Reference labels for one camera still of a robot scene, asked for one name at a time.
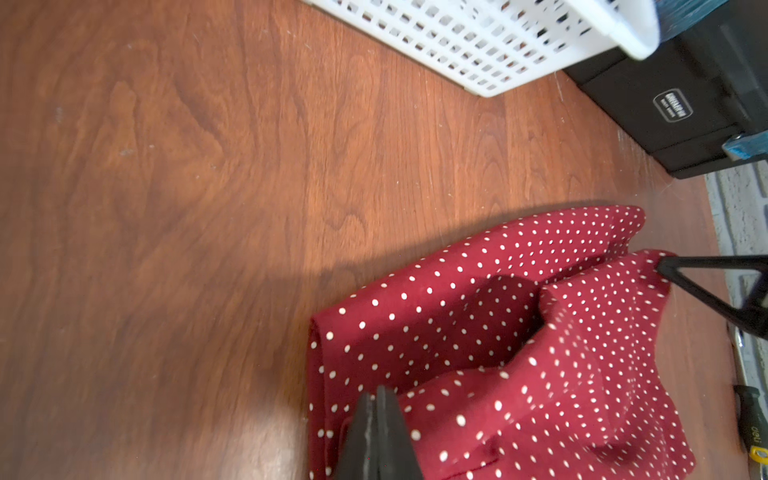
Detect red polka dot skirt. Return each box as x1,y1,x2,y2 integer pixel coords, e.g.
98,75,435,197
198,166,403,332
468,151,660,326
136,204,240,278
307,205,695,479

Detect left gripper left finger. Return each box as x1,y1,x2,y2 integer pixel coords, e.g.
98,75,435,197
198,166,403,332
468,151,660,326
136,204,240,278
335,393,378,480

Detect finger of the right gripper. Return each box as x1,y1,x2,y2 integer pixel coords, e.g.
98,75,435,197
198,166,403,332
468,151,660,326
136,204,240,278
655,255,767,339

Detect white plastic basket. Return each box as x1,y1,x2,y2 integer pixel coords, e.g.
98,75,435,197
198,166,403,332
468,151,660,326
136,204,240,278
312,0,660,98

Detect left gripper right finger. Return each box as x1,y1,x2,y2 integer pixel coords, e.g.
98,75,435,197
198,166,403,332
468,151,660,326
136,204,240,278
375,386,423,480

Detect black plastic toolbox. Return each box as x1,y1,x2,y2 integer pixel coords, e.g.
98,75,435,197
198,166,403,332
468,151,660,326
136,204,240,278
566,1,767,179

